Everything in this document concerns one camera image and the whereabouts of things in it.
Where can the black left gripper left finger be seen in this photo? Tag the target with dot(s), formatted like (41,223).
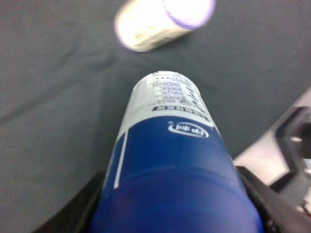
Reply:
(75,216)

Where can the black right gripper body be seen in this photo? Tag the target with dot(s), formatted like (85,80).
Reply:
(293,137)

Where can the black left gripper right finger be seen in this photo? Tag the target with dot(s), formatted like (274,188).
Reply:
(276,214)

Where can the blue and white yogurt bottle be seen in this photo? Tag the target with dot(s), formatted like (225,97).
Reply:
(170,171)

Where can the black tablecloth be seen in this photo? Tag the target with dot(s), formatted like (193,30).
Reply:
(65,81)

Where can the purple garbage bag roll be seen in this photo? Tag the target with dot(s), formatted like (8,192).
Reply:
(143,25)

